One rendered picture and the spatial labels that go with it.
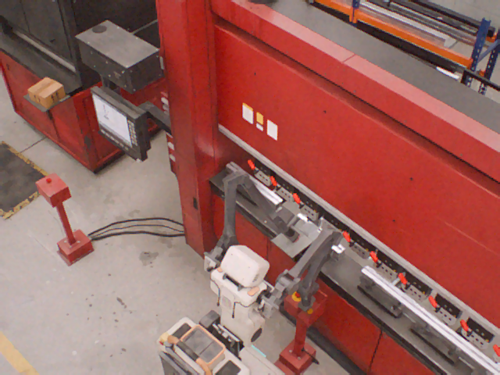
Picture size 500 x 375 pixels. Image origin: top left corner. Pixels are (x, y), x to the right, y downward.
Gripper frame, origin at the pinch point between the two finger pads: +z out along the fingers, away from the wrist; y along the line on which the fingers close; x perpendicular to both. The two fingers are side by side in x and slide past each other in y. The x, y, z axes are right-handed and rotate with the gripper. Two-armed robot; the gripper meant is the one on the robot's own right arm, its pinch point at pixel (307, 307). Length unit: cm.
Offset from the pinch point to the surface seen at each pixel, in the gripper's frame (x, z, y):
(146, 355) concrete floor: 85, 61, -84
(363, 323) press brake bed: -29.9, 11.8, 16.2
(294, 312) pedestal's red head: 6.2, 5.2, -6.0
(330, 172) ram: 19, -69, 51
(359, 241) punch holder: -9, -36, 40
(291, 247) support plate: 26.9, -17.5, 19.7
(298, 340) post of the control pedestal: 3.3, 44.3, -10.1
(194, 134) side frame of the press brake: 115, -49, 33
